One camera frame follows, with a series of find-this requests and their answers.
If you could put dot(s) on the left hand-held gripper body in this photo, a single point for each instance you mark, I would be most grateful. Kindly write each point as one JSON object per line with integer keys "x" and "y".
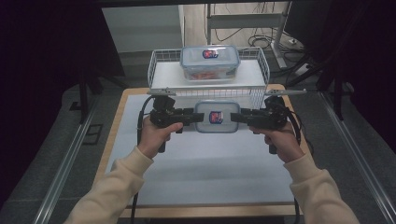
{"x": 163, "y": 113}

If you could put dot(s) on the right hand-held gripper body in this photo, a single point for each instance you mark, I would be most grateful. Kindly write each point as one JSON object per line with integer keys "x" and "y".
{"x": 274, "y": 113}

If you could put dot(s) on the shallow clear plastic food container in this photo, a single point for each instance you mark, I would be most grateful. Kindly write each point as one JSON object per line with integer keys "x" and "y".
{"x": 205, "y": 124}

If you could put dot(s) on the deep clear plastic food container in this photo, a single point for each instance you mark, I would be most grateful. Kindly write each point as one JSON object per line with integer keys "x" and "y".
{"x": 193, "y": 59}

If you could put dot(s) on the person's left hand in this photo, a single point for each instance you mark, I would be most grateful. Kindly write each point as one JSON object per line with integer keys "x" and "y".
{"x": 152, "y": 137}

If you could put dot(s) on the person's right hand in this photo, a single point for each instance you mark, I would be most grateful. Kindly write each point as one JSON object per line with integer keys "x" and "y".
{"x": 283, "y": 141}

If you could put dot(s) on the white table mat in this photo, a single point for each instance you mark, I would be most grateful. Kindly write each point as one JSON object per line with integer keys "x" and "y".
{"x": 202, "y": 168}

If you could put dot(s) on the black metal stand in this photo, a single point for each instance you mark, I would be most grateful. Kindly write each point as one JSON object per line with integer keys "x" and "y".
{"x": 84, "y": 93}
{"x": 339, "y": 99}

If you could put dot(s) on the dark curtain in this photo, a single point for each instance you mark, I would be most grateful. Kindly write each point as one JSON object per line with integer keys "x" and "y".
{"x": 367, "y": 62}
{"x": 46, "y": 46}

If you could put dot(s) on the grey metal desk frame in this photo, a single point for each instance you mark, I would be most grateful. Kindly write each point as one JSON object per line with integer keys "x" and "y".
{"x": 243, "y": 20}

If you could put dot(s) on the aluminium floor rail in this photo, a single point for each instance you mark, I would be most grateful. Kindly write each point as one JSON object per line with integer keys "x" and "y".
{"x": 62, "y": 174}
{"x": 358, "y": 155}

